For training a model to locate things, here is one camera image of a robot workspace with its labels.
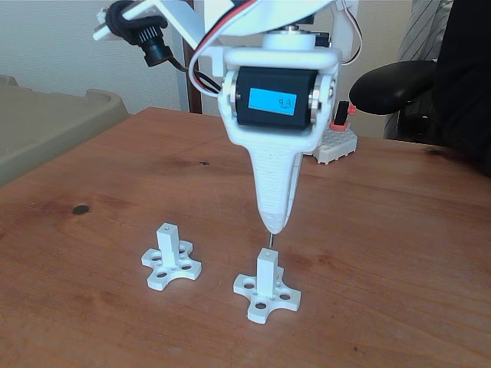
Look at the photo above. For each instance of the black camera on white mount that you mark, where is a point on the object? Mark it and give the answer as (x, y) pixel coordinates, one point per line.
(153, 50)

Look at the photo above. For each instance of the small metal screw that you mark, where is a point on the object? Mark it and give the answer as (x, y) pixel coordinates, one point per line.
(271, 241)

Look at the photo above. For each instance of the beige plastic container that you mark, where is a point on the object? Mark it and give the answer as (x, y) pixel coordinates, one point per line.
(46, 122)

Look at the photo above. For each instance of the brown wooden post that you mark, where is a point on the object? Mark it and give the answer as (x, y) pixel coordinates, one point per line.
(192, 105)

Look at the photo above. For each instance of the person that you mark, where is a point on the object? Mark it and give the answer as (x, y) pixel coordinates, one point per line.
(468, 76)

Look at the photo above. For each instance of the white cross-base post stand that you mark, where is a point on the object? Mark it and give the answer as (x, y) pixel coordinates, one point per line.
(169, 245)
(266, 272)

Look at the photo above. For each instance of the black office chair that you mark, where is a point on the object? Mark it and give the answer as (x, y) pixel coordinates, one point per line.
(391, 86)

